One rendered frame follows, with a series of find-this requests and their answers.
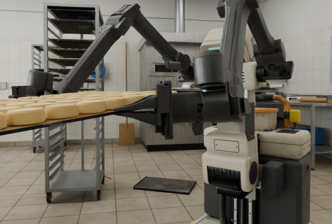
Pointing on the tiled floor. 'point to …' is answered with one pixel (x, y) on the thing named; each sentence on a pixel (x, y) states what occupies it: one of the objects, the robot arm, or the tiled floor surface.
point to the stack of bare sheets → (166, 185)
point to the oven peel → (124, 134)
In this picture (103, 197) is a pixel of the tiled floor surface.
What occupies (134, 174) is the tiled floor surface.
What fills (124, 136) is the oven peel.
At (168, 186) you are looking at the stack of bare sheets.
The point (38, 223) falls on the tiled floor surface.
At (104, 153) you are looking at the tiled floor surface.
